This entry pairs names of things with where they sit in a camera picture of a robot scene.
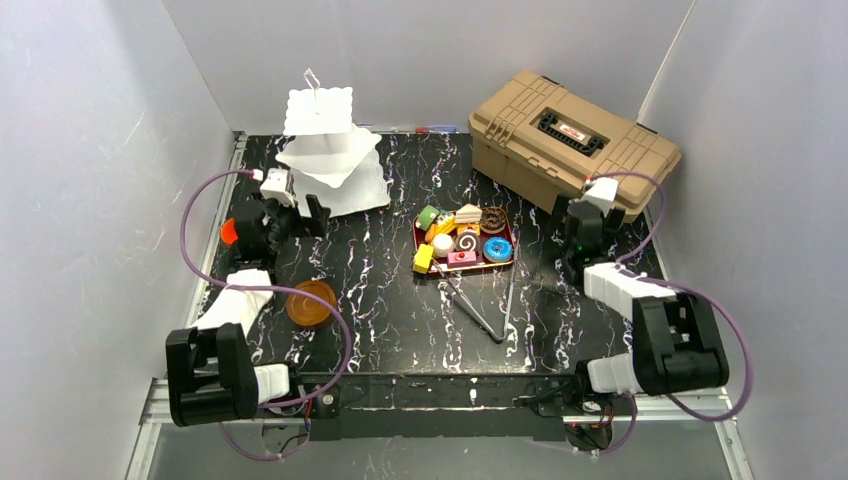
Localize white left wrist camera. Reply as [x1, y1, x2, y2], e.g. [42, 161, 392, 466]
[260, 168, 296, 207]

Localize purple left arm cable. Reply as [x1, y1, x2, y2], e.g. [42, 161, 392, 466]
[179, 168, 354, 462]

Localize white three-tier cake stand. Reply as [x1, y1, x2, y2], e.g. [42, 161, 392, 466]
[276, 68, 391, 217]

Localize yellow layered cake piece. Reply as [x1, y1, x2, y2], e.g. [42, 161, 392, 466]
[413, 243, 434, 274]

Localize brown round wooden lid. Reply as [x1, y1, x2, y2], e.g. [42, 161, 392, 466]
[285, 280, 337, 330]

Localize white coconut ball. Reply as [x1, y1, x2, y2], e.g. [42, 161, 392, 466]
[430, 233, 455, 258]

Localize orange plastic cup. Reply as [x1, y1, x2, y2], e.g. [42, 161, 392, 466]
[219, 218, 239, 247]

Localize pink rectangular cake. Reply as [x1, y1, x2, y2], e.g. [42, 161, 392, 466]
[447, 250, 478, 269]

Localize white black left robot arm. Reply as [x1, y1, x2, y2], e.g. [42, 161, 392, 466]
[165, 194, 330, 427]

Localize metal serving tongs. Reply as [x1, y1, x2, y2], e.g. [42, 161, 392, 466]
[435, 263, 518, 344]

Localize white triangle cake slice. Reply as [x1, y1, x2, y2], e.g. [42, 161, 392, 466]
[454, 204, 483, 224]

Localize green swirl roll cake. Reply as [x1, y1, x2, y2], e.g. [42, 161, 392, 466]
[414, 205, 441, 231]

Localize red blue screwdriver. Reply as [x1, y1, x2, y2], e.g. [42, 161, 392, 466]
[414, 125, 458, 134]

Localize red dessert tray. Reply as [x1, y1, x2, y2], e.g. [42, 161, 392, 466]
[411, 208, 518, 275]

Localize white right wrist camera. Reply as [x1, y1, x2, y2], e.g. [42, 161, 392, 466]
[580, 177, 619, 216]

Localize blue sprinkled donut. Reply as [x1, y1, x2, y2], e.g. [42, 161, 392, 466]
[482, 236, 514, 263]

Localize tan plastic toolbox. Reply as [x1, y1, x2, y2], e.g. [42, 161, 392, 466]
[468, 71, 682, 223]

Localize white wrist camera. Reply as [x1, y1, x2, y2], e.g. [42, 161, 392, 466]
[260, 168, 296, 207]
[580, 177, 619, 216]

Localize chocolate sprinkled donut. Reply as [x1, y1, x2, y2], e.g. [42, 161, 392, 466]
[479, 207, 508, 235]

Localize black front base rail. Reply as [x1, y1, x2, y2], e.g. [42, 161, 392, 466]
[311, 373, 593, 441]

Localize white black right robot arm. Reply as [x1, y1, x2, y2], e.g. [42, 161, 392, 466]
[551, 194, 729, 395]

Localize yellow decorated cake slice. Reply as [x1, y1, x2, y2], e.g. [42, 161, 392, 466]
[425, 214, 456, 243]

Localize chocolate swirl roll cake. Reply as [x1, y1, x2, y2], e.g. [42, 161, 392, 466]
[455, 230, 481, 252]

